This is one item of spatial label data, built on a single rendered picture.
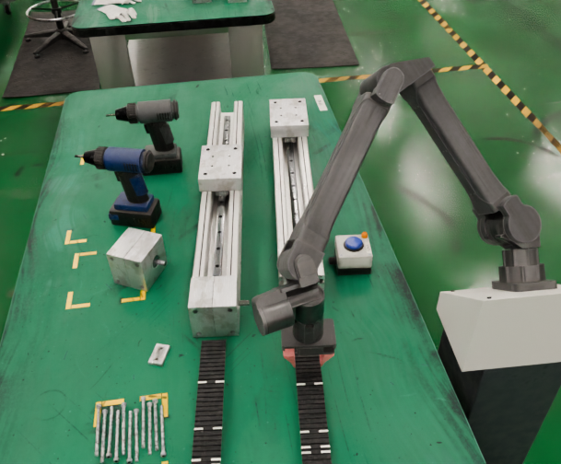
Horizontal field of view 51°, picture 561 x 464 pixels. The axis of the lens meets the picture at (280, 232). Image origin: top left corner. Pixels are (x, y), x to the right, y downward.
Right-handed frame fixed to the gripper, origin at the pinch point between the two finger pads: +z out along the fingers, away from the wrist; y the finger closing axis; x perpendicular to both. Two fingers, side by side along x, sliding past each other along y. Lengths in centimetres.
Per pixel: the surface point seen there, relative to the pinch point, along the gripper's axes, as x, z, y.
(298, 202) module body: -48.8, -2.7, -0.7
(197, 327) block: -9.9, -0.2, 22.7
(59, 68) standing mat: -313, 79, 149
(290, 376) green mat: 0.9, 3.2, 3.5
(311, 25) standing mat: -375, 79, -29
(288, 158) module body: -69, -3, 1
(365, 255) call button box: -27.4, -2.9, -15.2
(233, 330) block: -10.7, 2.4, 15.3
